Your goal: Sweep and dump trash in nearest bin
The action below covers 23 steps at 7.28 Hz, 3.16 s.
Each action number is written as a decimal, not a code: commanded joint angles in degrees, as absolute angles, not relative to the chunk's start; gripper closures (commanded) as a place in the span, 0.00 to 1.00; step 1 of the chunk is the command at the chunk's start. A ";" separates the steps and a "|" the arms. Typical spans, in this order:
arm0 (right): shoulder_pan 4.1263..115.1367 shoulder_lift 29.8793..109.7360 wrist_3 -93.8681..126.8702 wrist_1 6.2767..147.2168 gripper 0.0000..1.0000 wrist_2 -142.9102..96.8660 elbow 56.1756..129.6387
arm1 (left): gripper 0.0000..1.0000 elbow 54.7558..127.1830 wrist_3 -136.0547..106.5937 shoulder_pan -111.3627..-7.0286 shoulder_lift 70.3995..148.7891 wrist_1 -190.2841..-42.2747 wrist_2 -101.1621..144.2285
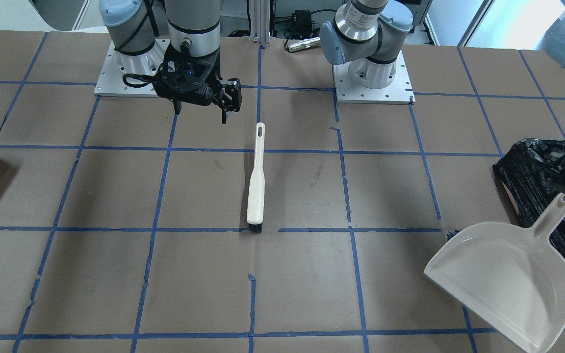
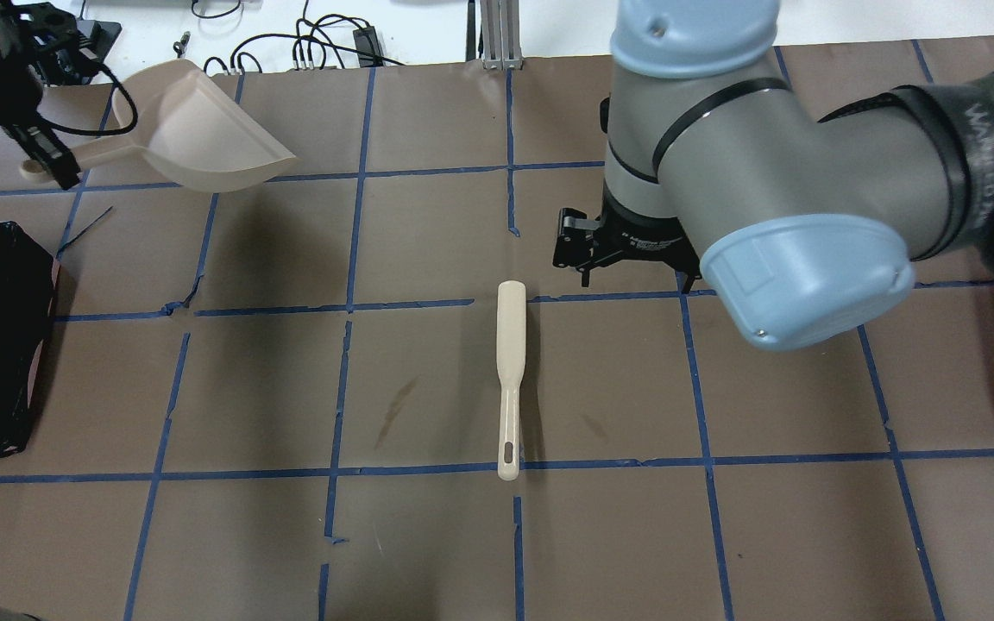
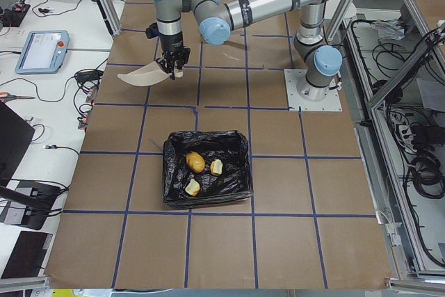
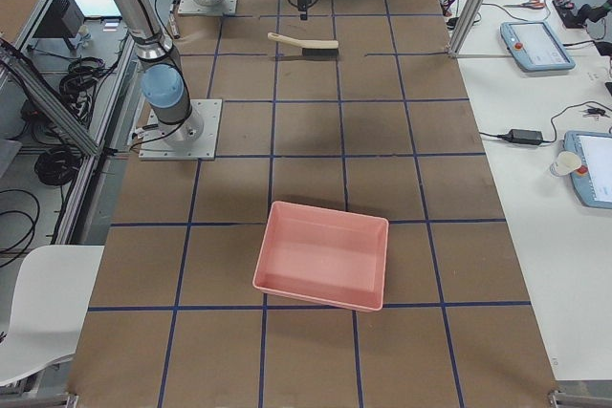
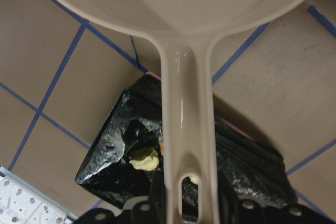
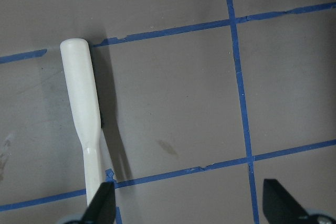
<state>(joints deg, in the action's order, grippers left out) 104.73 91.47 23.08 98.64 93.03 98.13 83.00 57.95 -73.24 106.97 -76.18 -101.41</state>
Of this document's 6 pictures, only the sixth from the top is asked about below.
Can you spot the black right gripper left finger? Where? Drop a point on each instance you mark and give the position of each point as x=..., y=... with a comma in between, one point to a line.
x=102, y=207

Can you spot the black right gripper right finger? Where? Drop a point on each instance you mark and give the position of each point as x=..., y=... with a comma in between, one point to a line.
x=279, y=206

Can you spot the cream hand brush black bristles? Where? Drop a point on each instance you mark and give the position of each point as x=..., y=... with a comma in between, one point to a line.
x=82, y=92

